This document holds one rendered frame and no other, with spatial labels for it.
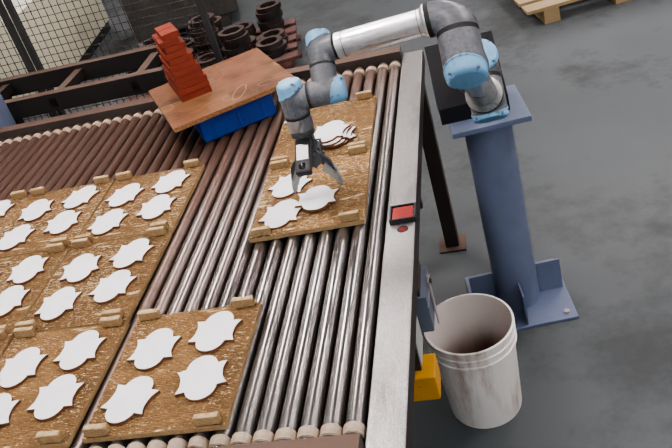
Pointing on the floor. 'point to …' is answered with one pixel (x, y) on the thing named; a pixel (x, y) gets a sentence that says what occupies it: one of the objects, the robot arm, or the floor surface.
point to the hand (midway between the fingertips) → (319, 190)
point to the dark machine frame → (72, 91)
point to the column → (510, 224)
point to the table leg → (452, 242)
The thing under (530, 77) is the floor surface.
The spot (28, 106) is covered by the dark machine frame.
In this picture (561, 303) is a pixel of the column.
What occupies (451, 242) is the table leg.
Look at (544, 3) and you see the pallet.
